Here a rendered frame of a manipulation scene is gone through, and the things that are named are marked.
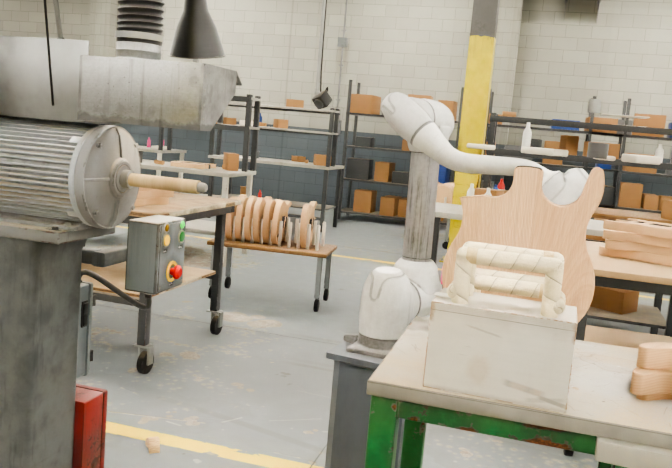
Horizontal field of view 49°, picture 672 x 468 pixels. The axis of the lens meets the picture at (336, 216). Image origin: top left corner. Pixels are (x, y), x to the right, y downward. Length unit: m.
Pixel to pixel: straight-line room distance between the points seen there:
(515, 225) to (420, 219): 0.80
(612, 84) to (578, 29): 1.04
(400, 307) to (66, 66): 1.23
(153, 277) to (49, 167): 0.45
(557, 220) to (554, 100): 10.87
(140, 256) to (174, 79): 0.64
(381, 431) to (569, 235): 0.63
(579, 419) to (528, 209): 0.53
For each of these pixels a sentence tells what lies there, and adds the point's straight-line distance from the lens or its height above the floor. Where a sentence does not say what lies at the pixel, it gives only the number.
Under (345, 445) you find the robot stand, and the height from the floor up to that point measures 0.40.
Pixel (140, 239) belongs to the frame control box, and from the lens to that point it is 2.07.
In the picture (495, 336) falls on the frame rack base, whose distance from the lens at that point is 1.43.
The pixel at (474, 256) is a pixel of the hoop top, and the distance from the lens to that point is 1.41.
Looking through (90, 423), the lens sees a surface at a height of 0.55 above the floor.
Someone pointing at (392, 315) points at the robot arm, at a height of 0.84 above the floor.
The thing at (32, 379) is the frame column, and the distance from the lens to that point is 1.99.
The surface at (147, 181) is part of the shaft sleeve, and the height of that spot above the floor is 1.25.
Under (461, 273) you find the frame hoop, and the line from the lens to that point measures 1.42.
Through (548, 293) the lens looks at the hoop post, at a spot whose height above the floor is 1.15.
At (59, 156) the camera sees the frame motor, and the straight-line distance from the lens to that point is 1.81.
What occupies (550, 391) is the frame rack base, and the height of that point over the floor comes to 0.97.
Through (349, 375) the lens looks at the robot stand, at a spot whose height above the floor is 0.64.
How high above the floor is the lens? 1.41
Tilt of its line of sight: 7 degrees down
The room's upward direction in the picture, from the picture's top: 5 degrees clockwise
